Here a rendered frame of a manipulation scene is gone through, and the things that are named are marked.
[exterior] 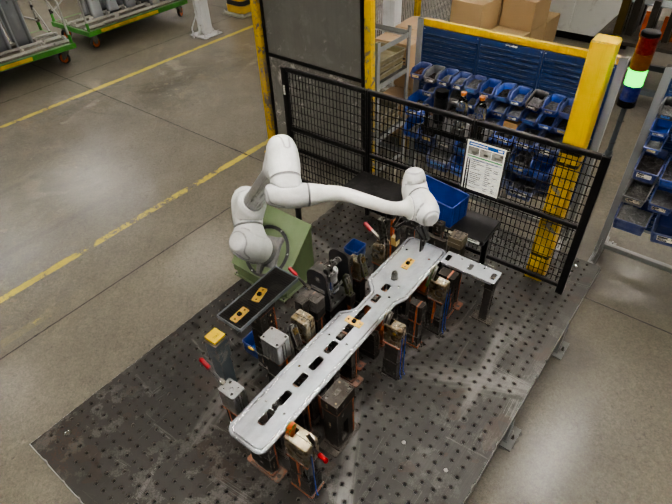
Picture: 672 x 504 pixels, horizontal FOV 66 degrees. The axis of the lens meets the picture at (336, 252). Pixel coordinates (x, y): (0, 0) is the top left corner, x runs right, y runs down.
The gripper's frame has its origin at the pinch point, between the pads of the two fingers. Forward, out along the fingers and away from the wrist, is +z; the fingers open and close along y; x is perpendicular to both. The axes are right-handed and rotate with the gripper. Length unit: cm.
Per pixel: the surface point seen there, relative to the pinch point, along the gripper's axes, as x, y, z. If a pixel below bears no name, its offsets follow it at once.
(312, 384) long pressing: -83, 5, 13
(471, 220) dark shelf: 45.8, 11.9, 10.7
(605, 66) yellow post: 58, 51, -77
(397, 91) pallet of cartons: 274, -173, 70
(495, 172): 55, 17, -17
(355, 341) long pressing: -55, 7, 13
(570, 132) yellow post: 58, 46, -46
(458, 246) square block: 23.4, 15.6, 11.3
